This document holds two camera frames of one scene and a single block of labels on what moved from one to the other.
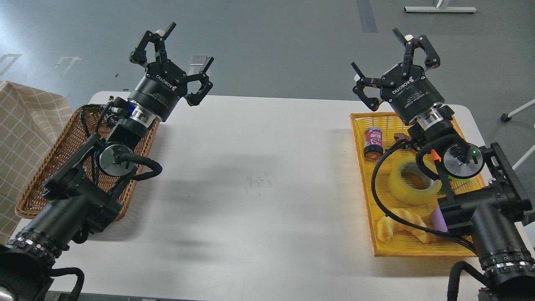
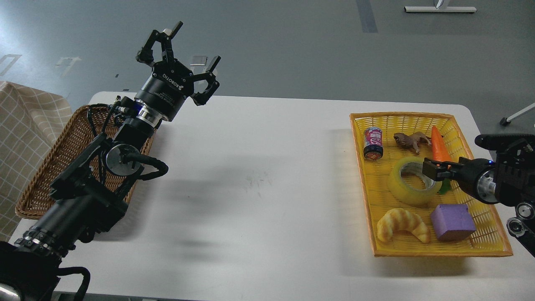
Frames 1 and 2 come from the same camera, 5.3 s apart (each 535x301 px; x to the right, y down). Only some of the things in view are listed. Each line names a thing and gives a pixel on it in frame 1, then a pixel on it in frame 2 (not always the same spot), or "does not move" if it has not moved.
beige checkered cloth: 29,120 does not move
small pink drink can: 373,147 does not move
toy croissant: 386,226 does not move
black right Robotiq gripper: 410,96 -> 477,175
